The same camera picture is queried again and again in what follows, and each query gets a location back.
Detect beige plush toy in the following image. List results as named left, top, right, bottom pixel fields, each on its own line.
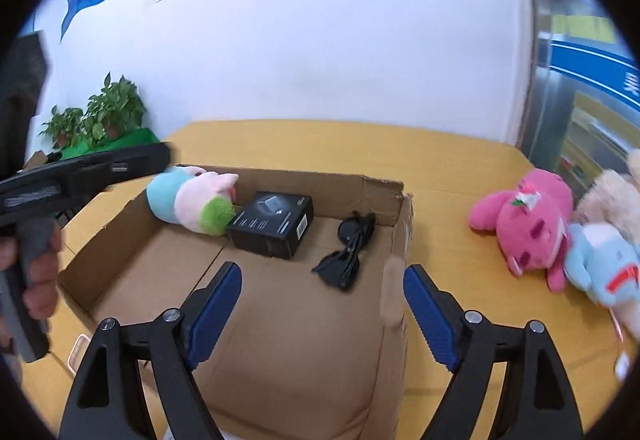
left=575, top=155, right=640, bottom=241

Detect person's left hand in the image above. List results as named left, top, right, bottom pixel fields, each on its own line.
left=22, top=219, right=64, bottom=321

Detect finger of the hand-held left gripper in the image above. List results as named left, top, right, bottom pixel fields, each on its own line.
left=107, top=142, right=172, bottom=188

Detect black sunglasses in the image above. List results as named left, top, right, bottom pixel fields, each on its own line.
left=311, top=211, right=377, bottom=292

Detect large cardboard box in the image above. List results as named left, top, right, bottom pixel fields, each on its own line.
left=56, top=163, right=415, bottom=440

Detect wooden desk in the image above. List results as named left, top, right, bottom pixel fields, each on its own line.
left=20, top=119, right=640, bottom=440

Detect large potted plant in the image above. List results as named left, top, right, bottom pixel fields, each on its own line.
left=82, top=72, right=147, bottom=146

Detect pastel plush toy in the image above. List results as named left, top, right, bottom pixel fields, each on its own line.
left=146, top=165, right=240, bottom=237

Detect green cloth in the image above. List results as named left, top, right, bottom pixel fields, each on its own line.
left=59, top=127, right=162, bottom=161

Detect pink plush bear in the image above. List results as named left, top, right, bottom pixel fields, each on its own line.
left=468, top=168, right=575, bottom=293

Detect small potted plant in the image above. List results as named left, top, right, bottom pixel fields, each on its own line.
left=39, top=106, right=85, bottom=150

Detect black product box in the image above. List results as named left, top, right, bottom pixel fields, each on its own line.
left=226, top=191, right=315, bottom=261

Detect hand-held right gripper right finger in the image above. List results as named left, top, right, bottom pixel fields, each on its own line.
left=403, top=264, right=585, bottom=440

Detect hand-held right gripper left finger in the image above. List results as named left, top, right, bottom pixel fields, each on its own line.
left=61, top=261, right=243, bottom=440

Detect light blue plush toy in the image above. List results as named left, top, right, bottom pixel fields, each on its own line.
left=564, top=221, right=640, bottom=321

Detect small cardboard box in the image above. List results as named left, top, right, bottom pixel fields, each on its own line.
left=22, top=151, right=61, bottom=171

